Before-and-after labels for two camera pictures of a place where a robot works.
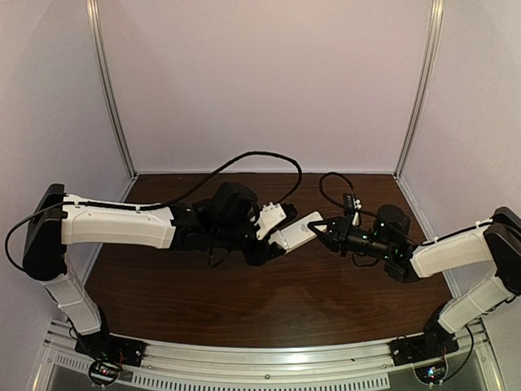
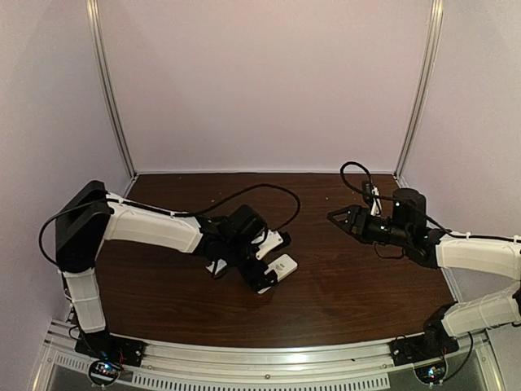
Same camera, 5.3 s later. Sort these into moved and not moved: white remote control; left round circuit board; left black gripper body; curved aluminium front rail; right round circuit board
Moved: left black gripper body; white remote control
Not moved: curved aluminium front rail; left round circuit board; right round circuit board
